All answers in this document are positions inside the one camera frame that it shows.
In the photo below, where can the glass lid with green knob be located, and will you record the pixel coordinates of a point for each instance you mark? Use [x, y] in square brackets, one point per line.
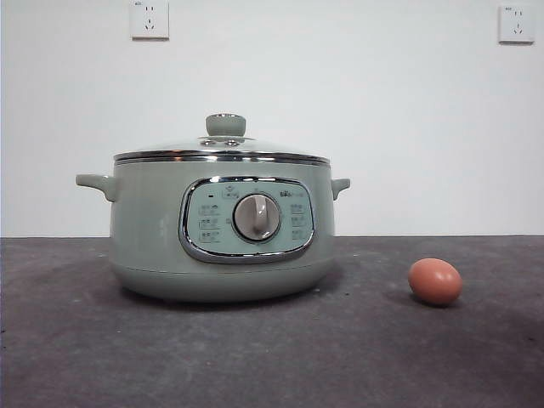
[225, 125]

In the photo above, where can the brown egg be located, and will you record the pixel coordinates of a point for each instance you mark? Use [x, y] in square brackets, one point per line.
[434, 281]

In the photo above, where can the pale green electric cooking pot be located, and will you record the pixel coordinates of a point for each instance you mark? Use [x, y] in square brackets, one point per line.
[144, 221]

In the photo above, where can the white wall socket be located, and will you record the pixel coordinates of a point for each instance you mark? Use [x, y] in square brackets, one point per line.
[516, 24]
[149, 21]

